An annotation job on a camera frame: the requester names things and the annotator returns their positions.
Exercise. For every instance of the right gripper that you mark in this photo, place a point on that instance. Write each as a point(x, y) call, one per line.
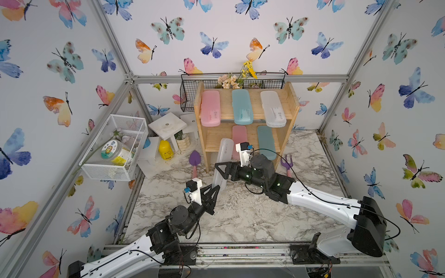
point(230, 165)

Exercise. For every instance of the yellow bottle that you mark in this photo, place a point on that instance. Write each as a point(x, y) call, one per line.
point(165, 150)

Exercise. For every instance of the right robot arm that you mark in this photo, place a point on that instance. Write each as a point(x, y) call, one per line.
point(364, 227)

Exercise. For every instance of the white pencil case top shelf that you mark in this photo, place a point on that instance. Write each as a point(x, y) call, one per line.
point(273, 110)

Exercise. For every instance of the black wire basket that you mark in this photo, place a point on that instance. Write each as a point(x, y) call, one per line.
point(190, 84)

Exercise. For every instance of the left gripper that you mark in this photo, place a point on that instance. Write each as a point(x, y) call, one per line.
point(205, 202)

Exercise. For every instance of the wooden two-tier shelf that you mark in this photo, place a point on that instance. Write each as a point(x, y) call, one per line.
point(262, 117)

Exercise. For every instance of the teal pencil case shelf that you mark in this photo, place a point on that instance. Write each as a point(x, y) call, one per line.
point(242, 108)
point(266, 143)

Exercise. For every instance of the purple toy trowel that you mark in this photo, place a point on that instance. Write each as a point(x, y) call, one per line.
point(194, 161)

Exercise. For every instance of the purple toy garden fork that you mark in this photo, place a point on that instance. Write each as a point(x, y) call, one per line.
point(287, 163)

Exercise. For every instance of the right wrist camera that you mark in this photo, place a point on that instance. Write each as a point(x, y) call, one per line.
point(244, 149)

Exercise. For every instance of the white pencil case shelf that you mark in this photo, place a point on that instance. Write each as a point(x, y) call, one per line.
point(224, 155)
point(273, 110)

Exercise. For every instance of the pink pencil case top shelf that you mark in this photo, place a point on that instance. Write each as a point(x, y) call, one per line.
point(210, 115)

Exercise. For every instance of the white mesh wall basket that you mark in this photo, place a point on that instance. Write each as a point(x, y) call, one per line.
point(131, 131)

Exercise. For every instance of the artificial flowers bunch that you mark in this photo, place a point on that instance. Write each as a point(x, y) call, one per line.
point(237, 81)

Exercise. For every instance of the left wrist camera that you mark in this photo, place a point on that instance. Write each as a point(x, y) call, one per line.
point(192, 191)

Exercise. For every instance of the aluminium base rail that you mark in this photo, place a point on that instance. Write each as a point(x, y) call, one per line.
point(219, 255)

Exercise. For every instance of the pink pencil case shelf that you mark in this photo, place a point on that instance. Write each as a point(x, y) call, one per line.
point(210, 115)
point(239, 135)

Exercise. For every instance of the teal pencil case top shelf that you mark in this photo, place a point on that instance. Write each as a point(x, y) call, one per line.
point(242, 108)

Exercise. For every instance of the small white stool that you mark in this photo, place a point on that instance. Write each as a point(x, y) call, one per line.
point(167, 126)

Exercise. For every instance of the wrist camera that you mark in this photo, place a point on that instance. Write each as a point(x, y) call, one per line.
point(244, 149)
point(192, 191)

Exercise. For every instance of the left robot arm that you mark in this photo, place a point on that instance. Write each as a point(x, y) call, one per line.
point(159, 246)

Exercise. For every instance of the small potted plant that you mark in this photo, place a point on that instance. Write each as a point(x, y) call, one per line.
point(182, 140)

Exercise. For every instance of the clear jar with colourful label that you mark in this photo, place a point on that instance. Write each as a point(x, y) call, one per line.
point(116, 153)

